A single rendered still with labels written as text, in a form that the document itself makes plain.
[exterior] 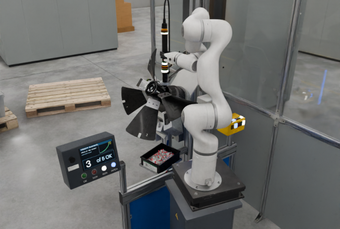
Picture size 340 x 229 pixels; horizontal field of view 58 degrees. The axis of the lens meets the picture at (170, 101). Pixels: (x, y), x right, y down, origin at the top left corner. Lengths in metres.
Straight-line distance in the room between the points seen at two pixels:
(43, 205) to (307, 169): 2.28
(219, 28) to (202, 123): 0.42
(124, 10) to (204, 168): 8.97
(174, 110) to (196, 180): 0.57
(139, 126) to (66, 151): 0.79
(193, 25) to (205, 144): 0.54
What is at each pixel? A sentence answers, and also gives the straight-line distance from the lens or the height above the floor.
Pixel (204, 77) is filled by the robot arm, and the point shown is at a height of 1.56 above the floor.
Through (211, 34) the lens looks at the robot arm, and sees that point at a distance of 1.39.
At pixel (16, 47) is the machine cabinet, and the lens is 7.32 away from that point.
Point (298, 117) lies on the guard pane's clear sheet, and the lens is 2.31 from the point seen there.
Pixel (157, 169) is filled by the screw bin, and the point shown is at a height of 0.85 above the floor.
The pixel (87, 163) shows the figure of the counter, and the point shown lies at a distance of 1.51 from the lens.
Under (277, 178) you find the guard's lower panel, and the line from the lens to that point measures 2.61.
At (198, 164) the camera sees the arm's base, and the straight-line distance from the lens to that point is 1.51.
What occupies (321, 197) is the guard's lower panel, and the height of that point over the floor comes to 0.55.
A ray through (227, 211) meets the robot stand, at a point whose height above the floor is 0.92.
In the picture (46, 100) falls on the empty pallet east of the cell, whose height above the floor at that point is 0.14.
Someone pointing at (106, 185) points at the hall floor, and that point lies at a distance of 3.23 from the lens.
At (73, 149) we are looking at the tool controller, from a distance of 1.48.
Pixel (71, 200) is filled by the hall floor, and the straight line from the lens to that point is 3.15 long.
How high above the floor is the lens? 2.02
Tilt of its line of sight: 24 degrees down
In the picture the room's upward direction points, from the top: straight up
